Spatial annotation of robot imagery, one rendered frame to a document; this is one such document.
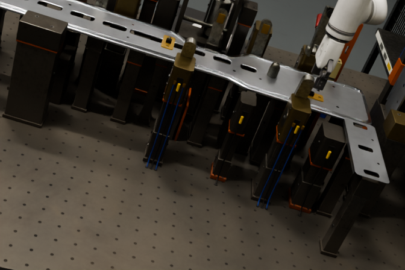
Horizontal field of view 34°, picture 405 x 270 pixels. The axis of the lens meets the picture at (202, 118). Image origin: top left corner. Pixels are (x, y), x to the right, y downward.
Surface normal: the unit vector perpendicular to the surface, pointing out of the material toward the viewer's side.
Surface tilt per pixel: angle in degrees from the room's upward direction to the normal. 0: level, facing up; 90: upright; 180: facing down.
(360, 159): 0
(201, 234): 0
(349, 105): 0
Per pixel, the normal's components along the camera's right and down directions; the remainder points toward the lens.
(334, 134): 0.30, -0.80
